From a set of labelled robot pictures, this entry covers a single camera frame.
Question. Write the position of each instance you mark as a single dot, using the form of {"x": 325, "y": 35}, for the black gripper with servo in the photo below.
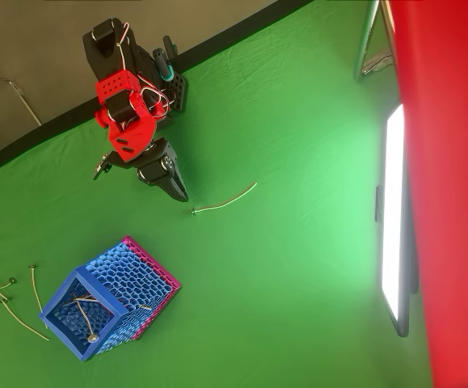
{"x": 158, "y": 165}

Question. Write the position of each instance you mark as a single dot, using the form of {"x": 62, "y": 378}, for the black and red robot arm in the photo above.
{"x": 130, "y": 135}

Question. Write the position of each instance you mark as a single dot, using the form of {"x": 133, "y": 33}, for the blue and pink mesh basket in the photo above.
{"x": 136, "y": 279}

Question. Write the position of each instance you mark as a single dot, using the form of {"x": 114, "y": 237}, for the small candle wick piece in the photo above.
{"x": 145, "y": 308}

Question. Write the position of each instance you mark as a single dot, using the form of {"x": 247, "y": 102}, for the short curved candle wick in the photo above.
{"x": 85, "y": 299}

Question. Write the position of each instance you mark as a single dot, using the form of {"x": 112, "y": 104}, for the green backdrop cloth black rim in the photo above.
{"x": 278, "y": 202}

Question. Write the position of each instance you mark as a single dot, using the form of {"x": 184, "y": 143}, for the bright white LED light panel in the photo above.
{"x": 393, "y": 222}

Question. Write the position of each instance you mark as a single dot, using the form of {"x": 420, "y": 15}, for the large red blurred panel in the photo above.
{"x": 456, "y": 182}

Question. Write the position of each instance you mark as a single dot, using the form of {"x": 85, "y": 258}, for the small wrist camera on bracket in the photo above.
{"x": 102, "y": 165}

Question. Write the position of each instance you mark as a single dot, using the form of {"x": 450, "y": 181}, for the chrome stand frame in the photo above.
{"x": 365, "y": 44}

